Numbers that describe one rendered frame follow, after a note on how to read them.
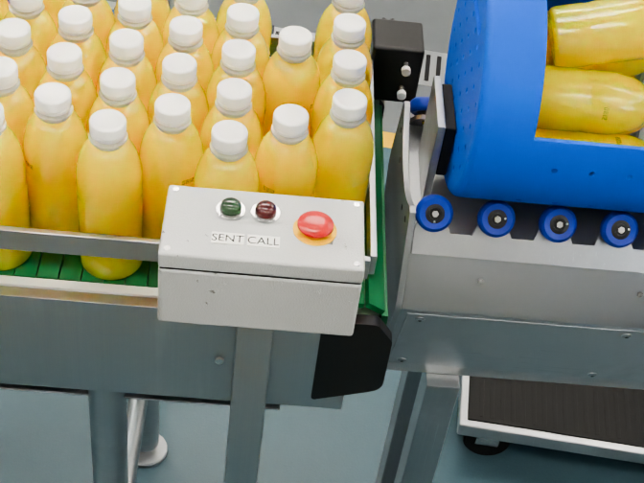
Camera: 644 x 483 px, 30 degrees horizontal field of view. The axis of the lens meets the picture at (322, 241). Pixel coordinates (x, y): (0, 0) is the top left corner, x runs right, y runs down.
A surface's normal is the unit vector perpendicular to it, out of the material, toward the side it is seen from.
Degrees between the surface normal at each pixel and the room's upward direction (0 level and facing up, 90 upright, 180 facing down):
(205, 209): 0
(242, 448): 90
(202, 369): 90
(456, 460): 0
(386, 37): 0
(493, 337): 110
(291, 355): 90
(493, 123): 73
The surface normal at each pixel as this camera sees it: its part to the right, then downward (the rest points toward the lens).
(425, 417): -0.02, 0.70
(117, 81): 0.10, -0.70
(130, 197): 0.69, 0.56
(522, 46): 0.07, -0.11
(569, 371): -0.05, 0.90
